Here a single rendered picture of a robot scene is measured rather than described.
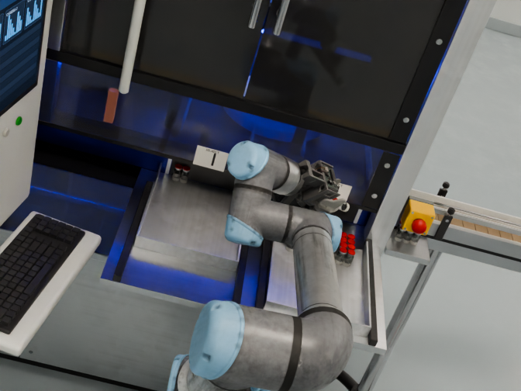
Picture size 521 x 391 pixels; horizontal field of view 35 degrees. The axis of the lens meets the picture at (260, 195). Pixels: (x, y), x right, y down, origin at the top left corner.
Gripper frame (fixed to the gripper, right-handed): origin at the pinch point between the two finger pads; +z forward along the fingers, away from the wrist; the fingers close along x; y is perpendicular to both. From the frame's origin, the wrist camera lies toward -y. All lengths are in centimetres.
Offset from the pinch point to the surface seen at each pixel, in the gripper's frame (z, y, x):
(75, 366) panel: 30, -121, 1
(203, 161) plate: 5.2, -36.6, 29.5
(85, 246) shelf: -14, -64, 12
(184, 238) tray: 1.1, -43.8, 9.2
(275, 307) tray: 7.0, -24.9, -15.2
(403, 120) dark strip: 25.1, 12.5, 23.8
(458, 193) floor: 252, -55, 92
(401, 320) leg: 88, -31, -7
